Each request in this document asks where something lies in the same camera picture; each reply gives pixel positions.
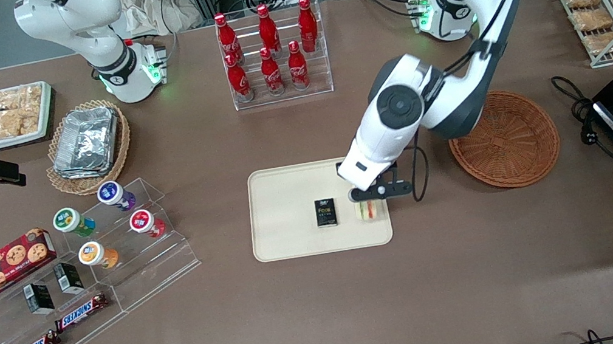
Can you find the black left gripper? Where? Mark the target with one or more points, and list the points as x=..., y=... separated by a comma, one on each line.
x=337, y=165

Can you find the triangle sandwich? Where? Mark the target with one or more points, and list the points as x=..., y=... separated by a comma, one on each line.
x=370, y=211

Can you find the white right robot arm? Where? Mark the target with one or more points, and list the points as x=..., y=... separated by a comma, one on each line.
x=72, y=12

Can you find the white rectangular snack tray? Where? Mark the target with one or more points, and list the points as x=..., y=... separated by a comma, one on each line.
x=6, y=142

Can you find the beige plastic serving tray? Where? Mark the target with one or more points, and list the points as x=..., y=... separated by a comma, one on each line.
x=288, y=212

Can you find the light oval wicker basket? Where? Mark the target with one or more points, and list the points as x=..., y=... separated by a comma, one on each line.
x=120, y=140

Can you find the brown round wicker basket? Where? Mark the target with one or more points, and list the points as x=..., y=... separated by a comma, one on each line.
x=514, y=145

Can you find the small black printed box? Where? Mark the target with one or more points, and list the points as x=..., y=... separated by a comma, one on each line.
x=326, y=212

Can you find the rice cracker bags pile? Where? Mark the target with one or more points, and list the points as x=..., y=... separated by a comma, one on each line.
x=12, y=117

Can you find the green lid snack cup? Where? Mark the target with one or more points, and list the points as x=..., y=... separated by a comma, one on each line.
x=71, y=221

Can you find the stack of foil trays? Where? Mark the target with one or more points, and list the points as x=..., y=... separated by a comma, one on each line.
x=86, y=142

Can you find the purple lid snack cup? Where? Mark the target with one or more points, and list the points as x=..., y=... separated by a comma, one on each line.
x=114, y=195

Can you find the small black carton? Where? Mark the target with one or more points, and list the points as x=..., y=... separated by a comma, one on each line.
x=68, y=277
x=39, y=298

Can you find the orange lid snack cup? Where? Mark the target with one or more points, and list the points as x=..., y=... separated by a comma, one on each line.
x=96, y=255

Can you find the clear acrylic bottle rack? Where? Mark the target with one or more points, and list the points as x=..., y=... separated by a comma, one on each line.
x=321, y=71

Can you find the red lid snack cup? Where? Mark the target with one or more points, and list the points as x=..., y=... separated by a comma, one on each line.
x=145, y=223

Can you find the red cola bottle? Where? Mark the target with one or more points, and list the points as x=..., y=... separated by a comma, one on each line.
x=239, y=79
x=271, y=73
x=227, y=38
x=307, y=23
x=297, y=67
x=267, y=27

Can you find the clear acrylic stepped display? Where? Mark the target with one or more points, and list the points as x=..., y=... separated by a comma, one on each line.
x=144, y=271

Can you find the beige cloth bag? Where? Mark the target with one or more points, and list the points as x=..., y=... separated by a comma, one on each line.
x=151, y=9

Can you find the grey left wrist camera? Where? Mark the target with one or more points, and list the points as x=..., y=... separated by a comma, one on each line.
x=383, y=190

